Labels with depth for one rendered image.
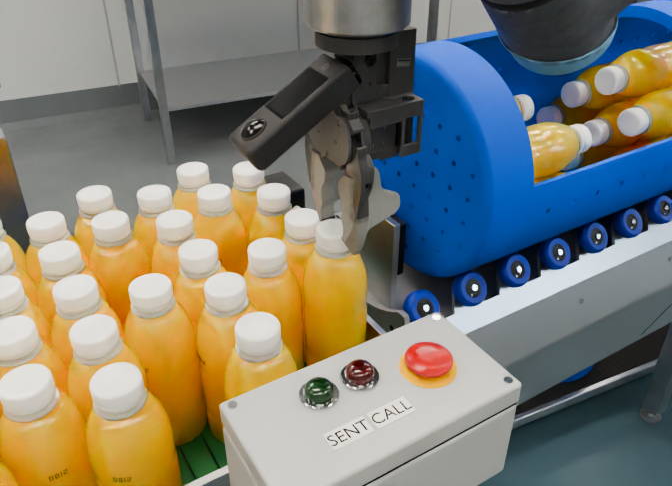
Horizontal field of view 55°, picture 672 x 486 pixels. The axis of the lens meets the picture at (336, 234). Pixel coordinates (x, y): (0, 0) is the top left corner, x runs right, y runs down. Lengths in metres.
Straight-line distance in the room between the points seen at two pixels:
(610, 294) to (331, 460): 0.66
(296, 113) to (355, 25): 0.08
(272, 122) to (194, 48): 3.61
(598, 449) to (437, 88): 1.44
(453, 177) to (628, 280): 0.41
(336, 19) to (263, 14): 3.70
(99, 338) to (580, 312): 0.66
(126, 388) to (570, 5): 0.44
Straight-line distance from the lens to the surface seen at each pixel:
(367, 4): 0.52
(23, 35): 4.02
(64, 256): 0.69
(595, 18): 0.56
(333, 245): 0.63
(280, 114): 0.55
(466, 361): 0.51
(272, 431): 0.46
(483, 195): 0.70
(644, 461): 2.02
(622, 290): 1.05
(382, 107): 0.57
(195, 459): 0.71
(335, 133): 0.57
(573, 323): 0.98
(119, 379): 0.53
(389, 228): 0.76
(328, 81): 0.55
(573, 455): 1.96
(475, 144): 0.69
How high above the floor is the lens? 1.45
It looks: 32 degrees down
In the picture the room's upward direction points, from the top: straight up
